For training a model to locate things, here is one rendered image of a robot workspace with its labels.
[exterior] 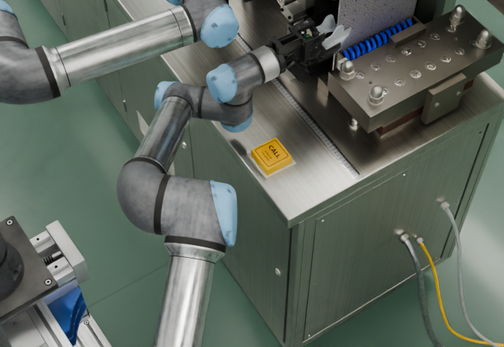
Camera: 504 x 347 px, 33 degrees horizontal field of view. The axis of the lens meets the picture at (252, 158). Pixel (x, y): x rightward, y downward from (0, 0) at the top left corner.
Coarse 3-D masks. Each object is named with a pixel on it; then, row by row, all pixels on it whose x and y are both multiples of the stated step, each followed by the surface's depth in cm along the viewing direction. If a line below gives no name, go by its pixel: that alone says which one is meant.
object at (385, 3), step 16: (352, 0) 191; (368, 0) 194; (384, 0) 198; (400, 0) 202; (416, 0) 205; (352, 16) 195; (368, 16) 199; (384, 16) 203; (400, 16) 207; (352, 32) 200; (368, 32) 204
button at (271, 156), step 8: (264, 144) 200; (272, 144) 200; (280, 144) 200; (256, 152) 199; (264, 152) 199; (272, 152) 199; (280, 152) 199; (288, 152) 199; (256, 160) 199; (264, 160) 197; (272, 160) 197; (280, 160) 197; (288, 160) 198; (264, 168) 197; (272, 168) 196; (280, 168) 199
